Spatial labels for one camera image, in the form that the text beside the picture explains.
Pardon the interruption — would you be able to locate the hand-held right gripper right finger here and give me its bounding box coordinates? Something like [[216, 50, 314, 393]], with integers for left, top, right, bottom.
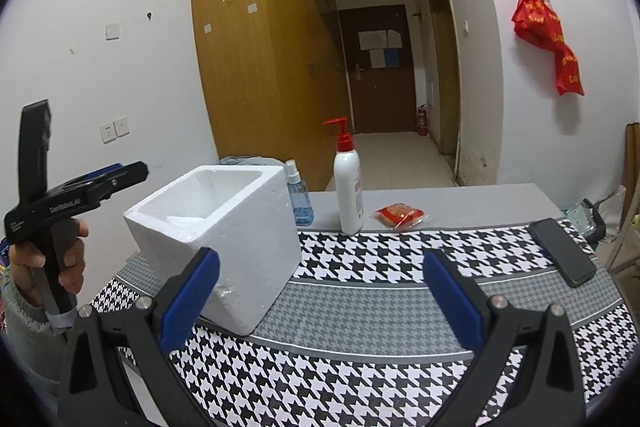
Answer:
[[422, 248, 587, 427]]

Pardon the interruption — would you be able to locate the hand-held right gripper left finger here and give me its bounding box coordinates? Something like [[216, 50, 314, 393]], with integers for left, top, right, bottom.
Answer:
[[59, 247, 221, 427]]

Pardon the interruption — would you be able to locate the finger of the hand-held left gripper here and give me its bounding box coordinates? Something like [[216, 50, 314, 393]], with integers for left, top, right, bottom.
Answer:
[[70, 163, 125, 188], [77, 161, 149, 205]]

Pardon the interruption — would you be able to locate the white foam box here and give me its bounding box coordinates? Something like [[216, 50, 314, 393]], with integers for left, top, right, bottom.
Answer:
[[123, 164, 302, 337]]

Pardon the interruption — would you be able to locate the person's left forearm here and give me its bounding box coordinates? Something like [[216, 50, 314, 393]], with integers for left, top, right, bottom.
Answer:
[[0, 277, 71, 388]]

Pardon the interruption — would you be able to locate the person's left hand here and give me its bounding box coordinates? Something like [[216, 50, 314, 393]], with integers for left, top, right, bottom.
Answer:
[[9, 217, 90, 308]]

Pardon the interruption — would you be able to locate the red snack packet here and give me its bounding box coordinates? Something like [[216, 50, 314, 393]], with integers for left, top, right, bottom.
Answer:
[[372, 202, 430, 233]]

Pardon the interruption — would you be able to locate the blue grey cloth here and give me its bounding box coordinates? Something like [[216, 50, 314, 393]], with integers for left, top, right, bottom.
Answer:
[[220, 155, 288, 168]]

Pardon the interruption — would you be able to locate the black smartphone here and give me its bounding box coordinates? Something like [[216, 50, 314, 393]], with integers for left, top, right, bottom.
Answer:
[[528, 218, 597, 288]]

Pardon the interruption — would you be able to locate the houndstooth table runner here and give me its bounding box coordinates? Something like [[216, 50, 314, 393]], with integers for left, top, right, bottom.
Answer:
[[90, 218, 633, 427]]

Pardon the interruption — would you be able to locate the blue spray bottle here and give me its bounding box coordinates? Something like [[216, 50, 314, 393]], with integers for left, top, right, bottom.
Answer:
[[285, 159, 314, 226]]

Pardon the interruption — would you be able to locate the wooden wardrobe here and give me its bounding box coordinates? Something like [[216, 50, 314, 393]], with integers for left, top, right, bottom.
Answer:
[[189, 0, 351, 192]]

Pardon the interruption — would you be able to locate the white pump bottle red pump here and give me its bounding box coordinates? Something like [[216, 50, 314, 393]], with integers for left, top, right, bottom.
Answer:
[[321, 117, 365, 236]]

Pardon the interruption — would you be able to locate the dark brown entrance door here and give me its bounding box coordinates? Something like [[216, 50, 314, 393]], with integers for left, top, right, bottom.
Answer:
[[337, 4, 417, 135]]

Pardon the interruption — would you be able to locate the wooden board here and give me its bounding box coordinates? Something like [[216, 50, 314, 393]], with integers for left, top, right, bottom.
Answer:
[[622, 122, 640, 208]]

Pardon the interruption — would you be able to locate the brown side door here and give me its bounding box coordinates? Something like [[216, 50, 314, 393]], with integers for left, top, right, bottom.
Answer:
[[426, 0, 462, 158]]

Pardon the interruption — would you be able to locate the blue paper notice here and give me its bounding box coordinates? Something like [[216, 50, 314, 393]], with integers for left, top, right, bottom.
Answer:
[[370, 49, 401, 69]]

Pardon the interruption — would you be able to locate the red printed bag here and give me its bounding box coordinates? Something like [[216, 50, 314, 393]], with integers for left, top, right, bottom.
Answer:
[[511, 0, 585, 96]]

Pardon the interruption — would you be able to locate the clear bag black handle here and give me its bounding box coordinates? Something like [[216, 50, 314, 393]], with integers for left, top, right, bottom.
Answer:
[[560, 197, 608, 243]]

